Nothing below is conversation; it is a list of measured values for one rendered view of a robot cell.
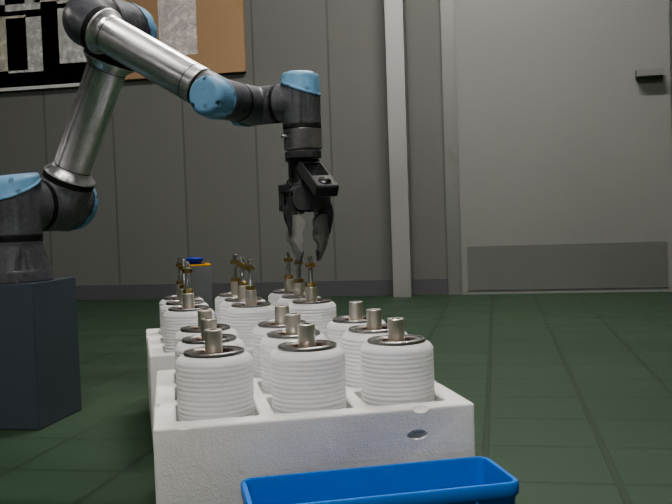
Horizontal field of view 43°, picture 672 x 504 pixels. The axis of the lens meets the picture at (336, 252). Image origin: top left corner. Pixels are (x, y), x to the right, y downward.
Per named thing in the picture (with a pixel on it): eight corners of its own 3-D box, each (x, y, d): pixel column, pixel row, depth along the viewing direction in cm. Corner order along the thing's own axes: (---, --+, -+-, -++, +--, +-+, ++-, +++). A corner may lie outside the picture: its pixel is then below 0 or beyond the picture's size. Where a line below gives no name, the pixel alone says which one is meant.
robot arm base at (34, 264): (-37, 284, 175) (-40, 237, 175) (4, 278, 190) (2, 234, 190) (29, 283, 172) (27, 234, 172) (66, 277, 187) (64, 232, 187)
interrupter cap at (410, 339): (375, 349, 106) (375, 344, 106) (361, 341, 113) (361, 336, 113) (433, 345, 107) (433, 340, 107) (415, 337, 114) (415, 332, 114)
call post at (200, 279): (185, 400, 196) (179, 266, 195) (183, 394, 203) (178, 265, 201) (216, 397, 198) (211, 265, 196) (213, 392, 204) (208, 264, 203)
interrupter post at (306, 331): (299, 351, 106) (298, 325, 106) (296, 348, 109) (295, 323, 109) (318, 350, 107) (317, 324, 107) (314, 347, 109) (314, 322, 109)
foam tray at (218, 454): (159, 583, 97) (152, 429, 97) (161, 481, 136) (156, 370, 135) (478, 546, 105) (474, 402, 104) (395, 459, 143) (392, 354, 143)
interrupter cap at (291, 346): (281, 355, 103) (281, 350, 103) (274, 346, 111) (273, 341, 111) (342, 351, 105) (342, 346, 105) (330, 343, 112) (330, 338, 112)
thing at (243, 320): (219, 402, 161) (215, 307, 160) (251, 392, 169) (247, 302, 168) (258, 406, 155) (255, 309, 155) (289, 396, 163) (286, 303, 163)
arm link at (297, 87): (289, 77, 169) (327, 73, 165) (291, 132, 170) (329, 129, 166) (269, 71, 162) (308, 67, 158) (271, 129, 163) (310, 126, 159)
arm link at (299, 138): (327, 127, 162) (288, 127, 159) (328, 151, 162) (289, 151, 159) (313, 131, 169) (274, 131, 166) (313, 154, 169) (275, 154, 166)
